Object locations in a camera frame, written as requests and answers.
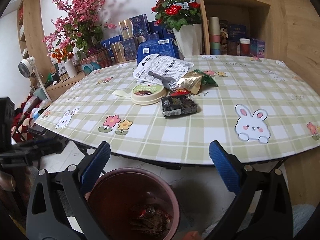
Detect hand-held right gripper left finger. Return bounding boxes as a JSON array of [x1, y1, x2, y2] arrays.
[[26, 141, 112, 240]]

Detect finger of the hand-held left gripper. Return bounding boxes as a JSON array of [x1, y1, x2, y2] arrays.
[[11, 139, 63, 156]]

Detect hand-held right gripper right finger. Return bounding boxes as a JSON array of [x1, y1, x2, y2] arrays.
[[208, 140, 293, 240]]

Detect brown pink-rimmed waste bin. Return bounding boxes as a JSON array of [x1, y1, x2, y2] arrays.
[[85, 167, 180, 240]]

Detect black snack packet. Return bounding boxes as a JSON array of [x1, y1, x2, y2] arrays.
[[161, 94, 198, 117]]

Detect cream round lid green label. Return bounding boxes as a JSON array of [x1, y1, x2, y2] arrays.
[[131, 82, 167, 105]]

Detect red snack wrapper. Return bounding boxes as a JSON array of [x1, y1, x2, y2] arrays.
[[169, 88, 192, 96]]

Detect gold foil snack wrapper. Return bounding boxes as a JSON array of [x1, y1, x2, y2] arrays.
[[175, 70, 204, 95]]

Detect black plastic fork clear wrapper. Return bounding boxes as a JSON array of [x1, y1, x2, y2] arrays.
[[147, 71, 179, 92]]

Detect white printed plastic packaging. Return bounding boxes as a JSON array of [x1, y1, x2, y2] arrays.
[[132, 54, 194, 83]]

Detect dark grey box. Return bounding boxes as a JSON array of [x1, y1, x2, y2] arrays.
[[27, 125, 60, 140]]

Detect green plaid bunny tablecloth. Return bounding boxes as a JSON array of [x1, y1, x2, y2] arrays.
[[34, 54, 320, 167]]

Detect small white desk fan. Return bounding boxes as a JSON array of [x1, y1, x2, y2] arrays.
[[18, 56, 52, 100]]

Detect low wooden sideboard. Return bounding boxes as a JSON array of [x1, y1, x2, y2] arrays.
[[46, 60, 137, 102]]

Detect row of small bottles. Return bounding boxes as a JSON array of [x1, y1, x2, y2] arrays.
[[51, 64, 69, 82]]

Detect crumpled red brown wrappers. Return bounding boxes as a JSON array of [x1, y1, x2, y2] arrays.
[[130, 204, 173, 235]]

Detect white cylindrical vase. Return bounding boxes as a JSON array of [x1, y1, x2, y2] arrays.
[[64, 59, 78, 78]]

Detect orange flowers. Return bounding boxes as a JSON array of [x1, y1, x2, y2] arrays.
[[50, 46, 74, 63]]

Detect teal plastic bowls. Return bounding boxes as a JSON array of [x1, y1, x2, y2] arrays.
[[83, 62, 100, 76]]

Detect wooden bookshelf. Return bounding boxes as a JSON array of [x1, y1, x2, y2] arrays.
[[16, 0, 50, 85]]

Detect variegated green leaf plant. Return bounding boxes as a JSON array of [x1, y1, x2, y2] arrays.
[[72, 22, 104, 58]]

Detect dark glass jar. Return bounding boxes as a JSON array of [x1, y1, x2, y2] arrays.
[[227, 41, 240, 55]]

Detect red jar white lid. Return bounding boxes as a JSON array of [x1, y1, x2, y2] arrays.
[[239, 38, 251, 56]]

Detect purple blue small box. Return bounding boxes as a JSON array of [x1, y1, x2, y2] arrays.
[[250, 38, 266, 58]]

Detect stack of pastel cups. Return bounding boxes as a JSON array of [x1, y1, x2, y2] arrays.
[[208, 17, 221, 55]]

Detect white faceted vase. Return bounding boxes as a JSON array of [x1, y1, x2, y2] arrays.
[[172, 24, 203, 57]]

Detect blue cardboard box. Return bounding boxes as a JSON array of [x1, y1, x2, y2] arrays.
[[136, 39, 180, 65]]

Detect dark blue printed box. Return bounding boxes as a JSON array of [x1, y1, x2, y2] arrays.
[[220, 20, 247, 55]]

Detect pink blossom bouquet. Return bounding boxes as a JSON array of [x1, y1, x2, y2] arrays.
[[41, 0, 118, 55]]

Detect stack of blue gift boxes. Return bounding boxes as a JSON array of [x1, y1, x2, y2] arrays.
[[100, 14, 175, 64]]

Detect wooden shelf unit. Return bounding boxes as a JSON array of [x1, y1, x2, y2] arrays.
[[191, 0, 320, 205]]

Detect red rose plant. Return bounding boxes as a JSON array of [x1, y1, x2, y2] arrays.
[[151, 0, 202, 32]]

